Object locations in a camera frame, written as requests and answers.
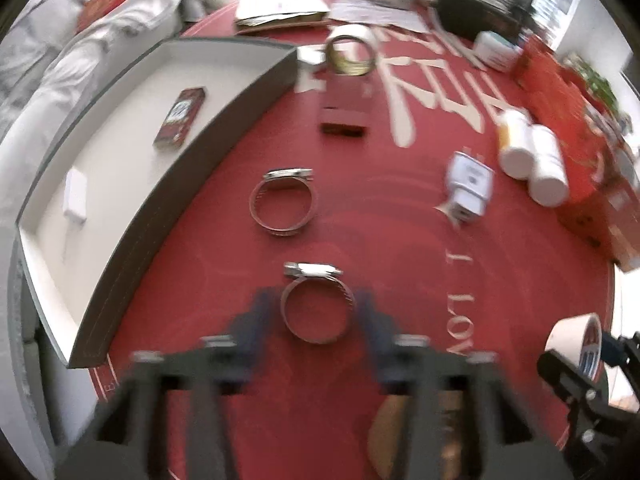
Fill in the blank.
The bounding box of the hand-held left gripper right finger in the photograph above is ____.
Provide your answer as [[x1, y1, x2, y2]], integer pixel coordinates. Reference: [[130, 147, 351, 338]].
[[356, 289, 551, 466]]

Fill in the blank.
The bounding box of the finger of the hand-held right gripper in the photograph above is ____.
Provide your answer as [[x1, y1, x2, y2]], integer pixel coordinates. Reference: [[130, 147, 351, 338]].
[[599, 329, 640, 378], [536, 350, 610, 413]]

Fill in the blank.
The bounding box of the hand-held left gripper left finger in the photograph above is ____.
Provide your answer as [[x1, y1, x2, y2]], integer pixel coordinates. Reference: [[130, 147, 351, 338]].
[[92, 287, 274, 466]]

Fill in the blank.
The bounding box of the beige tape roll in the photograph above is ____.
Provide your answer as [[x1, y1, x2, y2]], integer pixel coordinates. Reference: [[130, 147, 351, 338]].
[[544, 312, 609, 392]]

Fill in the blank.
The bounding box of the metal hose clamp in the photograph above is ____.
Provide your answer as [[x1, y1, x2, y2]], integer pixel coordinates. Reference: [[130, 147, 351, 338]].
[[248, 167, 318, 237], [280, 261, 357, 346]]

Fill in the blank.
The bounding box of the round wooden disc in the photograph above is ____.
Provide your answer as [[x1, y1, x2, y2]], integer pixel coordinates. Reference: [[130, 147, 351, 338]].
[[367, 390, 451, 480]]

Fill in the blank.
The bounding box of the white charger plug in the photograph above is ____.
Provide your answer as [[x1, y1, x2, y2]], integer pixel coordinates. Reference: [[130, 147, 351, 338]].
[[440, 150, 496, 224]]

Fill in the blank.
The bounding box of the grey tray with white inside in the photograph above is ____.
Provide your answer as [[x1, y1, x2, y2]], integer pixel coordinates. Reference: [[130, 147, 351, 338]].
[[15, 37, 301, 368]]

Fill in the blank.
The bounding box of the plain red small box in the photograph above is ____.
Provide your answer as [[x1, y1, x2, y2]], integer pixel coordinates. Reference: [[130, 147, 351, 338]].
[[320, 72, 371, 137]]

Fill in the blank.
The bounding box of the red patterned card box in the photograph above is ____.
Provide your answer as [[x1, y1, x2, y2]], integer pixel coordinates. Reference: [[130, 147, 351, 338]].
[[152, 86, 209, 151]]

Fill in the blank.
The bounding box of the small white box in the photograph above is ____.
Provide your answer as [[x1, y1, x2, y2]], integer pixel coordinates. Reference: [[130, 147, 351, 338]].
[[64, 167, 89, 224]]

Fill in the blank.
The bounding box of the clear tape roll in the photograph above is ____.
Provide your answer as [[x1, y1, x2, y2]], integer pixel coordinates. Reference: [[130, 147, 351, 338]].
[[325, 24, 381, 77]]

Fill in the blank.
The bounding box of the white pill bottle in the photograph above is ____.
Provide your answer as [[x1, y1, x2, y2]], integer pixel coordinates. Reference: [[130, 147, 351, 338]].
[[496, 108, 535, 181], [527, 125, 571, 208]]

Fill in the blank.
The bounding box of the stack of red boxes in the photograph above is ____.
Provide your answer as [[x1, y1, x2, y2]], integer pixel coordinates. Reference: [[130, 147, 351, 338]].
[[515, 35, 640, 267]]

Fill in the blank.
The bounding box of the small white block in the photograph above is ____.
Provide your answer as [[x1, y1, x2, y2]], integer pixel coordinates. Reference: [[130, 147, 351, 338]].
[[298, 45, 328, 74]]

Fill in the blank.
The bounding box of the white jar with teal lid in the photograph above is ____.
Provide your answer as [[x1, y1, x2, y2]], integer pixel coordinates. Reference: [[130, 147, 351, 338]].
[[472, 31, 523, 72]]

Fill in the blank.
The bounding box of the grey covered sofa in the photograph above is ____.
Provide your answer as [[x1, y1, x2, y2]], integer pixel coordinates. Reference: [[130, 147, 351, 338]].
[[0, 0, 210, 223]]

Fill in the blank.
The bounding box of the pile of papers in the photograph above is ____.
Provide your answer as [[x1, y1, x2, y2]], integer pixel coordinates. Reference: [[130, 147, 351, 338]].
[[234, 0, 432, 32]]

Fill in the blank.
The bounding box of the black box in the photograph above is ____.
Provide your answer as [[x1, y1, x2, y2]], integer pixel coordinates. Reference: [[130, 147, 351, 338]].
[[437, 0, 524, 42]]

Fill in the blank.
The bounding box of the red embroidered cushion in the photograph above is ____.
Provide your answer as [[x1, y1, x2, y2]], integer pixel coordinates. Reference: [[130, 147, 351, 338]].
[[75, 0, 139, 34]]

